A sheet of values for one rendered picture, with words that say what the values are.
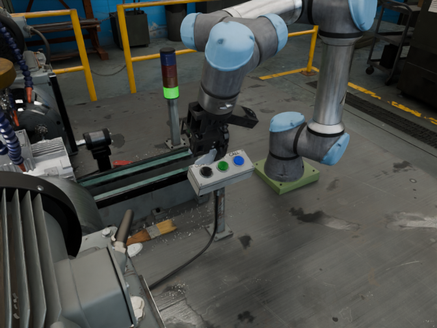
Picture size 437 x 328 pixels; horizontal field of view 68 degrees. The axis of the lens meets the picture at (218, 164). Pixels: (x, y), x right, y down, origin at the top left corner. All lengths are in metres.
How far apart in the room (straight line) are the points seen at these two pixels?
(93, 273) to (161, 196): 0.77
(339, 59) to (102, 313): 0.84
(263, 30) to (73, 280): 0.49
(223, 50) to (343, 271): 0.72
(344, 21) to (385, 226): 0.65
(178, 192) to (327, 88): 0.58
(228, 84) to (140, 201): 0.61
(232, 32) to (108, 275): 0.40
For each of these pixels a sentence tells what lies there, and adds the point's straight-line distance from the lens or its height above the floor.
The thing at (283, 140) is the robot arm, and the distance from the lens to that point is 1.13.
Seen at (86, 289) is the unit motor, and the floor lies 1.31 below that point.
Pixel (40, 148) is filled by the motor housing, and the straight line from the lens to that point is 0.98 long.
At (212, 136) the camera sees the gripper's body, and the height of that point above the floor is 1.24.
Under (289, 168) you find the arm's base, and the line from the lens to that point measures 1.20.
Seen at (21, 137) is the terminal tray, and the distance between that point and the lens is 1.01.
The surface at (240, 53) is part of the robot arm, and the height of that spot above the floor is 1.42.
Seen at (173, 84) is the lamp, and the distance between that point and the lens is 1.32.
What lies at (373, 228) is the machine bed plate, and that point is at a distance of 1.18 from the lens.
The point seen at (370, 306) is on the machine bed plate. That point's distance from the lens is 0.98.
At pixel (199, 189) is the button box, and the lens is 0.83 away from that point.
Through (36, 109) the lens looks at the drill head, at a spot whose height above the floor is 1.13.
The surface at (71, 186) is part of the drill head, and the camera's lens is 0.77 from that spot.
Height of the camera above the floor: 1.58
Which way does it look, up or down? 36 degrees down
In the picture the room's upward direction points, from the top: straight up
